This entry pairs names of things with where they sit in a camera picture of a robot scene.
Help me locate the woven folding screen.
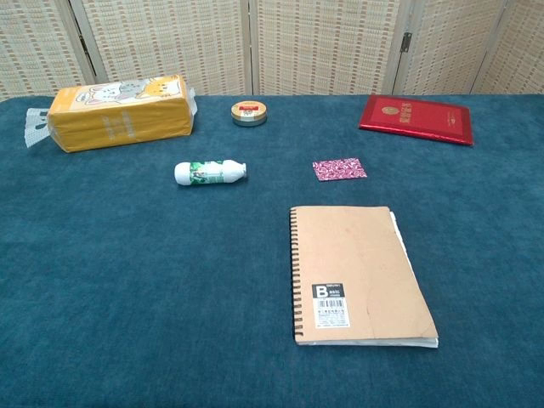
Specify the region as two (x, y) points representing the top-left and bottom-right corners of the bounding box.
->
(0, 0), (544, 103)

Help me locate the white green plastic bottle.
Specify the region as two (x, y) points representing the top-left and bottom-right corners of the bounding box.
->
(173, 159), (248, 187)

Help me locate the red foil booklet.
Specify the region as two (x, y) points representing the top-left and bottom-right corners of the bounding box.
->
(358, 93), (474, 147)

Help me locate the yellow tissue pack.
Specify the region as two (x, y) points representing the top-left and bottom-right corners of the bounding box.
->
(24, 75), (199, 154)

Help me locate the blue table cloth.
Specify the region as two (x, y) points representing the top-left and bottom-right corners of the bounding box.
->
(0, 93), (544, 408)

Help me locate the spiral kraft notebook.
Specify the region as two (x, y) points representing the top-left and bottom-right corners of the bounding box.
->
(288, 206), (439, 350)

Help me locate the round gold tin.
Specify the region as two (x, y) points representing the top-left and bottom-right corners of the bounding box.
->
(230, 100), (269, 128)

